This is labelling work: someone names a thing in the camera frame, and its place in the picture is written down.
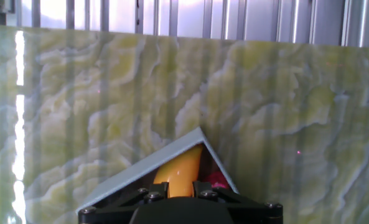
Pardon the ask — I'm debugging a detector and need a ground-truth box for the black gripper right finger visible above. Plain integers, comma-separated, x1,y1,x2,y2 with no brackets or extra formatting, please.
192,180,266,206

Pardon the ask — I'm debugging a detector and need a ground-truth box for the green marble pattern mat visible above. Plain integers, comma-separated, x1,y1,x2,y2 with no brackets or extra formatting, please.
0,24,369,224

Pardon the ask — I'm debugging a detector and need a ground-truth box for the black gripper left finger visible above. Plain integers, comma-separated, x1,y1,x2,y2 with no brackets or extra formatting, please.
96,182,169,208

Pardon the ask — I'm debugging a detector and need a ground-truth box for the small pink toy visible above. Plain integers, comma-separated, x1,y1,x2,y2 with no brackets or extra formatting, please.
202,170,230,190

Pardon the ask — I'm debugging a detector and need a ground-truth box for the light blue gift box base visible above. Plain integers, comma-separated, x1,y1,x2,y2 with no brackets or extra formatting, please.
76,126,240,215

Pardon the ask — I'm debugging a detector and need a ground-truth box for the yellow orange toy mango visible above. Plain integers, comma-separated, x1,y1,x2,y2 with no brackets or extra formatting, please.
152,143,204,198

